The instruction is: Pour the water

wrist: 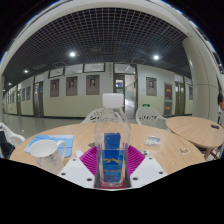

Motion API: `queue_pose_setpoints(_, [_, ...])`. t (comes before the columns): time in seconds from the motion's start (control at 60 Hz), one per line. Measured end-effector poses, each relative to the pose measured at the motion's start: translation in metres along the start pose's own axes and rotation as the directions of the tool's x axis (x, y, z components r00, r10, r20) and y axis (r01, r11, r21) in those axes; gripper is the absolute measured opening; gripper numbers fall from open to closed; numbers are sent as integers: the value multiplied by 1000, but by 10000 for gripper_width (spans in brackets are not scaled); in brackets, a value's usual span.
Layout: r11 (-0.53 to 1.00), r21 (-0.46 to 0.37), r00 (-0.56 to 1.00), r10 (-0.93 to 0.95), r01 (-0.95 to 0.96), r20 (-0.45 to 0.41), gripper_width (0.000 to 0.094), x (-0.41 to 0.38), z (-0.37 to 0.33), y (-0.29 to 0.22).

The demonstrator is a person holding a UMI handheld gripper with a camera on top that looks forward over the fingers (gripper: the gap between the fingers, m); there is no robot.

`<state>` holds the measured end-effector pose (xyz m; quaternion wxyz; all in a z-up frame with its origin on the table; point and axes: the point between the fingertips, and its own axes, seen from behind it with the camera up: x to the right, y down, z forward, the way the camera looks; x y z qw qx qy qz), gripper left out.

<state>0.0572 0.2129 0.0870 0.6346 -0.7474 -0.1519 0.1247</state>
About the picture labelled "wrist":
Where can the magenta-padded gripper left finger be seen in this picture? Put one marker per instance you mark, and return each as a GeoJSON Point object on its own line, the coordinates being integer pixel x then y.
{"type": "Point", "coordinates": [75, 171]}

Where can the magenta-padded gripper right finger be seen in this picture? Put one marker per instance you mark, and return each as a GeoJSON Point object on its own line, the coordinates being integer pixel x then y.
{"type": "Point", "coordinates": [148, 171]}

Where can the clear water bottle blue label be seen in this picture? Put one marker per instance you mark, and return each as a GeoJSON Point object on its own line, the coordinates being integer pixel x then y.
{"type": "Point", "coordinates": [112, 133]}

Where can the small clear plastic packet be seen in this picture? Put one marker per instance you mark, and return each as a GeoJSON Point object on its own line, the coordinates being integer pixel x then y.
{"type": "Point", "coordinates": [152, 141]}

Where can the white ceramic mug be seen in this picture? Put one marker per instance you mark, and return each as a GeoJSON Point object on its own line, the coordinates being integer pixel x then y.
{"type": "Point", "coordinates": [46, 155]}

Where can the small clear plastic wrapper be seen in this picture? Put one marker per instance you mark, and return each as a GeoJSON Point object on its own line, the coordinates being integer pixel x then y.
{"type": "Point", "coordinates": [184, 150]}

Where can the light blue paper sheet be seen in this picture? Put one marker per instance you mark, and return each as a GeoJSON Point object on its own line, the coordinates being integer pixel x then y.
{"type": "Point", "coordinates": [50, 137]}

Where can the round wooden side table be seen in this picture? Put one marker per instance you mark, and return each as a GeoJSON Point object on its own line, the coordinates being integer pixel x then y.
{"type": "Point", "coordinates": [193, 131]}

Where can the green exit sign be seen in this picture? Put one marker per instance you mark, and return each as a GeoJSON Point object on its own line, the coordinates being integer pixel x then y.
{"type": "Point", "coordinates": [146, 105]}

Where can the black bag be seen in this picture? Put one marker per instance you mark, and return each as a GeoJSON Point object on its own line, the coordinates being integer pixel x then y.
{"type": "Point", "coordinates": [5, 148]}

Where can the dark green door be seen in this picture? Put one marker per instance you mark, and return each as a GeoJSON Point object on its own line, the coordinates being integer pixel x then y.
{"type": "Point", "coordinates": [118, 95]}
{"type": "Point", "coordinates": [180, 98]}
{"type": "Point", "coordinates": [40, 100]}

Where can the small black phone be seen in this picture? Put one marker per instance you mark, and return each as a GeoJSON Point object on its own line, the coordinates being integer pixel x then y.
{"type": "Point", "coordinates": [215, 126]}

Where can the person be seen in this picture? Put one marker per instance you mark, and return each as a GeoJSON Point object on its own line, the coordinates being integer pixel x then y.
{"type": "Point", "coordinates": [221, 106]}

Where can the group of round ceiling lights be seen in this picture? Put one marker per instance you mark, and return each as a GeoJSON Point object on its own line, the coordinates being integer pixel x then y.
{"type": "Point", "coordinates": [72, 54]}

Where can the red wall notice board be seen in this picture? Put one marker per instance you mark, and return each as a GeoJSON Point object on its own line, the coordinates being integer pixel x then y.
{"type": "Point", "coordinates": [168, 91]}

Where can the row of framed wall portraits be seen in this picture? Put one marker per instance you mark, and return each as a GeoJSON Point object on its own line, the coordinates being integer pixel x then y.
{"type": "Point", "coordinates": [92, 84]}

